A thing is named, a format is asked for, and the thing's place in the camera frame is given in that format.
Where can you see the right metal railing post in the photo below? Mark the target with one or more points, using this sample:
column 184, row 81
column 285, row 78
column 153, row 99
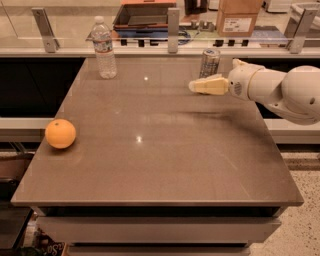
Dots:
column 296, row 44

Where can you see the cardboard box with label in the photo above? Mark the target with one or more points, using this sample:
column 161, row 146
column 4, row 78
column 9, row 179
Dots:
column 237, row 17

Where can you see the table drawer cabinet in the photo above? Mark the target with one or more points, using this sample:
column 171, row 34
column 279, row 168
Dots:
column 159, row 236

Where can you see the orange fruit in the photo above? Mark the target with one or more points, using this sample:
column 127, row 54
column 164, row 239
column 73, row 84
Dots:
column 60, row 133

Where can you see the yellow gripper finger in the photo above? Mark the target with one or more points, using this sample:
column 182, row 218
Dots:
column 215, row 76
column 213, row 86

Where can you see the middle metal railing post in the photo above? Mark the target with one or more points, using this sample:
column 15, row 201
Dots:
column 173, row 29

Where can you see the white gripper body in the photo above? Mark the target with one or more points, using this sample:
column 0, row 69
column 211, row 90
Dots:
column 239, row 82

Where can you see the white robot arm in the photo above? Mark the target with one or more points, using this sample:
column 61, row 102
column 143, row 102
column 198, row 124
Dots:
column 293, row 95

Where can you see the metal railing post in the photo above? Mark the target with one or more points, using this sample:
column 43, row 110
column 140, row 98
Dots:
column 50, row 42
column 296, row 44
column 173, row 29

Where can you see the grey open tray box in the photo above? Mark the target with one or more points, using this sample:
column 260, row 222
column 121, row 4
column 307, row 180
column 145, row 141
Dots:
column 143, row 14

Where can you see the clear plastic water bottle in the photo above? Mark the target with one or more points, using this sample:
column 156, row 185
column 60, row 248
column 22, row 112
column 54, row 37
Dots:
column 103, row 46

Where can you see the silver redbull can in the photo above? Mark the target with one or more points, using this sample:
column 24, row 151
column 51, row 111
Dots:
column 209, row 63

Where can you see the left metal railing post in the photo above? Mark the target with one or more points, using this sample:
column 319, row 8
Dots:
column 50, row 42

